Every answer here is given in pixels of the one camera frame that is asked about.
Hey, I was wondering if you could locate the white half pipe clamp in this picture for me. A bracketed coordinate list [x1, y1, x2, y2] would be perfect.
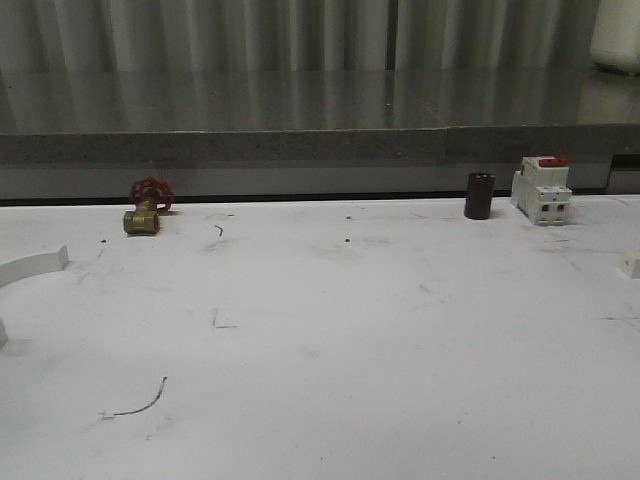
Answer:
[1, 244, 69, 357]
[620, 250, 640, 279]

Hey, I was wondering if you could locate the dark brown cylindrical capacitor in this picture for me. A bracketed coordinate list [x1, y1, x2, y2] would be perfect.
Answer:
[464, 172, 495, 220]

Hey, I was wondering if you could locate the brass valve red handwheel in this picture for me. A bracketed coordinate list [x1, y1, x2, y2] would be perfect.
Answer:
[123, 177, 175, 235]

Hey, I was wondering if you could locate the grey stone counter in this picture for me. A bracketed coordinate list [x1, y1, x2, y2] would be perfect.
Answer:
[1, 67, 639, 204]

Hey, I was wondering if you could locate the grey curtain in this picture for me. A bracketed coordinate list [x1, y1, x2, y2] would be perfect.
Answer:
[1, 1, 598, 73]

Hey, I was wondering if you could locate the white kitchen appliance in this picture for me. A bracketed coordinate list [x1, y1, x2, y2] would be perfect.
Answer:
[589, 0, 639, 75]

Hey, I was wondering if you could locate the white circuit breaker red switch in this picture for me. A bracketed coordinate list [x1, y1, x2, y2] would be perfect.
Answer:
[510, 156, 572, 226]

